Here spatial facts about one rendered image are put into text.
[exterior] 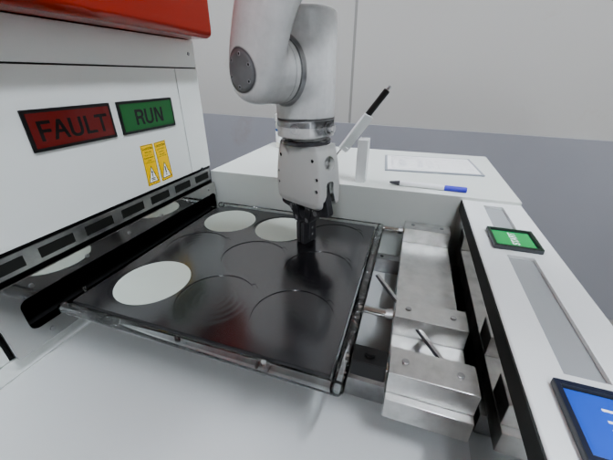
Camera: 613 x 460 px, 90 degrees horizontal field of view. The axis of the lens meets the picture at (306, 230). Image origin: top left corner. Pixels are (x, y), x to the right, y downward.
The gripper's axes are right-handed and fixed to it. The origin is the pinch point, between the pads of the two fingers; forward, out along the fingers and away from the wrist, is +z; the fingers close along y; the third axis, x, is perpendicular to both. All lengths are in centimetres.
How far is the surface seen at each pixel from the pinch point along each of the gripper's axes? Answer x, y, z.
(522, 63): -147, 6, -29
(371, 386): 12.5, -22.2, 7.6
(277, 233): 1.9, 5.6, 1.9
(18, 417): 41.3, 4.8, 9.9
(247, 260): 11.2, 2.2, 2.1
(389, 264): -11.7, -10.3, 8.0
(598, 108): -157, -26, -11
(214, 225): 8.2, 16.8, 1.9
